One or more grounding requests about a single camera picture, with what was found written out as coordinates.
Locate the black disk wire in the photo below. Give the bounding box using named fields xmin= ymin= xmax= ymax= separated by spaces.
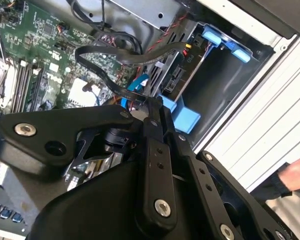
xmin=74 ymin=41 xmax=187 ymax=104

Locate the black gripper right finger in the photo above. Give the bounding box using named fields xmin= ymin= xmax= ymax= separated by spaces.
xmin=155 ymin=97 xmax=299 ymax=240

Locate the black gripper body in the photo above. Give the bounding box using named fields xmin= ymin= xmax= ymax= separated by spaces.
xmin=27 ymin=123 xmax=273 ymax=240

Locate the hard disk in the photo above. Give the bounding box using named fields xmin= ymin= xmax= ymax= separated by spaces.
xmin=158 ymin=22 xmax=220 ymax=114

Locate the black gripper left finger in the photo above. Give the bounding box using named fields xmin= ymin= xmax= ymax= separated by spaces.
xmin=0 ymin=96 xmax=179 ymax=235

